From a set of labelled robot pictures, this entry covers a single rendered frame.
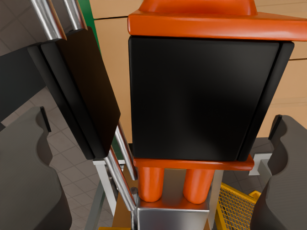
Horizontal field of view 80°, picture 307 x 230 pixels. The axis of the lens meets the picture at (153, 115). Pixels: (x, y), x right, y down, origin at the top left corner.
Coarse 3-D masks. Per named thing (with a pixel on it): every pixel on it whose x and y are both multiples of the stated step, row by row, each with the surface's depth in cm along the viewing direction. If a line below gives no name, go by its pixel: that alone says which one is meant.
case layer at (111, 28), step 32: (96, 0) 64; (128, 0) 64; (256, 0) 63; (288, 0) 63; (96, 32) 69; (128, 64) 76; (288, 64) 74; (128, 96) 84; (288, 96) 82; (128, 128) 93
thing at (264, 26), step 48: (144, 48) 8; (192, 48) 8; (240, 48) 7; (288, 48) 7; (144, 96) 9; (192, 96) 9; (240, 96) 9; (144, 144) 10; (192, 144) 10; (240, 144) 10
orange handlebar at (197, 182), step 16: (144, 0) 9; (160, 0) 8; (176, 0) 8; (192, 0) 8; (208, 0) 8; (224, 0) 8; (240, 0) 8; (144, 176) 14; (160, 176) 14; (192, 176) 14; (208, 176) 14; (144, 192) 15; (160, 192) 16; (192, 192) 15
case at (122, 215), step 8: (176, 168) 100; (184, 168) 99; (128, 176) 98; (128, 184) 93; (136, 184) 93; (120, 200) 86; (120, 208) 83; (120, 216) 80; (128, 216) 80; (112, 224) 77; (120, 224) 77; (128, 224) 77; (208, 224) 75
